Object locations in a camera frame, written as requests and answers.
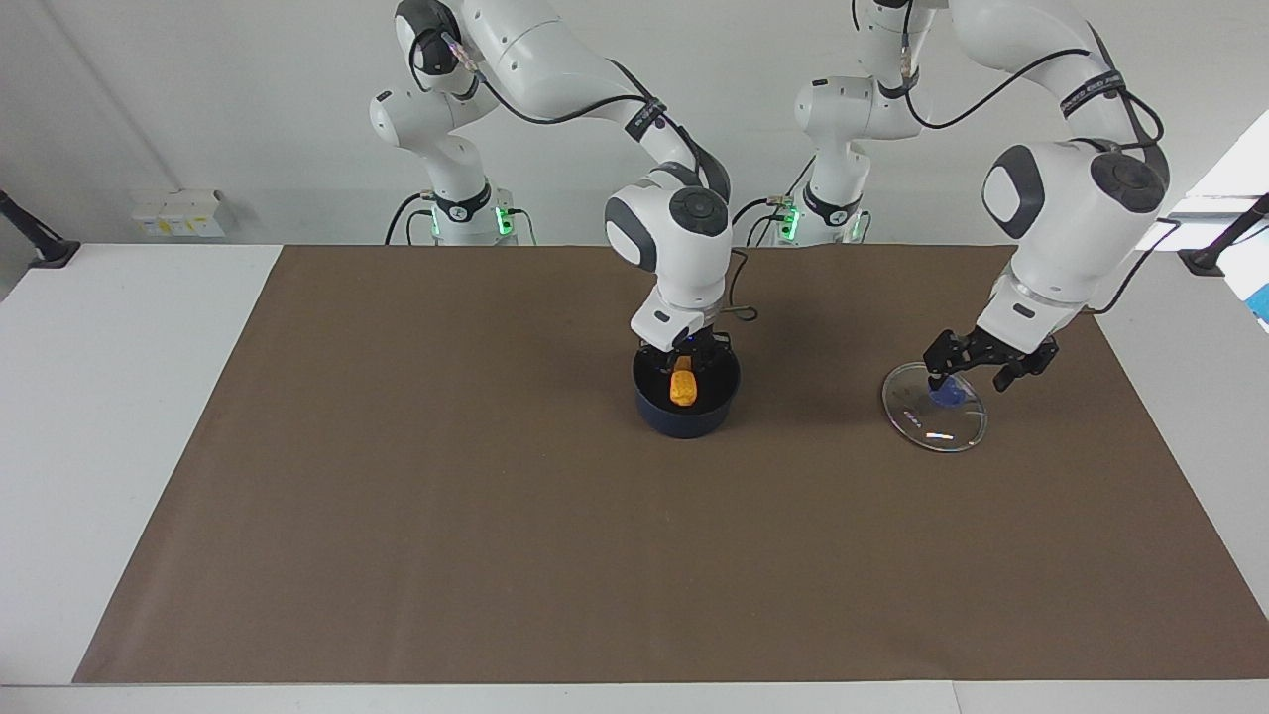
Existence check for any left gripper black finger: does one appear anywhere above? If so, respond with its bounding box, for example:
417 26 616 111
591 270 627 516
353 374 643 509
994 335 1059 392
924 330 992 393

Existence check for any black pot with lavender handle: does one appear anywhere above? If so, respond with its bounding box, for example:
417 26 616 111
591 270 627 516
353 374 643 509
633 342 743 439

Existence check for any black left base cable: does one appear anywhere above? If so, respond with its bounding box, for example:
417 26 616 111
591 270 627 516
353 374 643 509
732 194 796 249

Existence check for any black right base cable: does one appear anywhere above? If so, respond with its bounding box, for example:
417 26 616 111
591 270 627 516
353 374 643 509
385 191 434 246

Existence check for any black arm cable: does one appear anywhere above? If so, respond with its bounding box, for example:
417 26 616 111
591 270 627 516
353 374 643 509
897 20 1181 318
441 30 759 323

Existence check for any black clamp stand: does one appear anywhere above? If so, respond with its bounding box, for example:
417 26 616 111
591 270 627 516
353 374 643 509
0 188 80 269
1178 193 1269 277

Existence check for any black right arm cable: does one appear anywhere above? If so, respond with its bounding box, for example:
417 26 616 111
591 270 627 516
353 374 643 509
441 30 759 323

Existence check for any glass lid with blue knob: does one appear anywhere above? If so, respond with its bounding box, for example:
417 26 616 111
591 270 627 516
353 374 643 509
881 362 988 453

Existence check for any black base cable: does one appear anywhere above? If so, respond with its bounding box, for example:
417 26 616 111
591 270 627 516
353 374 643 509
732 194 796 249
385 191 434 246

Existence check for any brown table mat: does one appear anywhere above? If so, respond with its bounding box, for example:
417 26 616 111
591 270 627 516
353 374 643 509
72 244 1269 685

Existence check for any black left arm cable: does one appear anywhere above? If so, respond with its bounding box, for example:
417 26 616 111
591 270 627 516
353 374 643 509
897 20 1181 318

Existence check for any white wall socket box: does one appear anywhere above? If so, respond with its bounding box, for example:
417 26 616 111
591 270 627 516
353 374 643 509
132 188 231 239

